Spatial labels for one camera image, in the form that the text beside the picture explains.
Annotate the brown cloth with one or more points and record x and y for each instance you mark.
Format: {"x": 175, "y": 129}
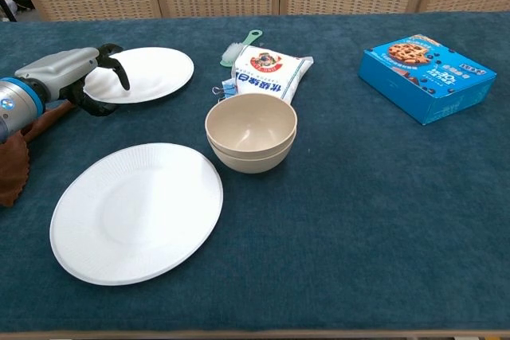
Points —
{"x": 12, "y": 165}

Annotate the white sugar bag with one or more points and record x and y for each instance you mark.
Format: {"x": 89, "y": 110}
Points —
{"x": 265, "y": 73}

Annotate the dark blue tablecloth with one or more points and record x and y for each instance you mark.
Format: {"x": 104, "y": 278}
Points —
{"x": 358, "y": 216}

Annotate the blue cookie box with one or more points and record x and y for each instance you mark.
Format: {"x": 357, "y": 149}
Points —
{"x": 430, "y": 77}

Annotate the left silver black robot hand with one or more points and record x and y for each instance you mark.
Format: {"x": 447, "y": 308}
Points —
{"x": 60, "y": 69}

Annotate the blue binder clip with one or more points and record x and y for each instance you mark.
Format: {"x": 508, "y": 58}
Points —
{"x": 229, "y": 87}

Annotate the white round plate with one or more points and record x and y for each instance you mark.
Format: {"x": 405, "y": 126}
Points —
{"x": 159, "y": 73}
{"x": 135, "y": 212}

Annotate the off-white bowl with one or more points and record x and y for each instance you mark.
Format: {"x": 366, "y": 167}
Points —
{"x": 251, "y": 117}
{"x": 251, "y": 162}

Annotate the black tripod stand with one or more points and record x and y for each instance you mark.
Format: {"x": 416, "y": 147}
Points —
{"x": 12, "y": 15}

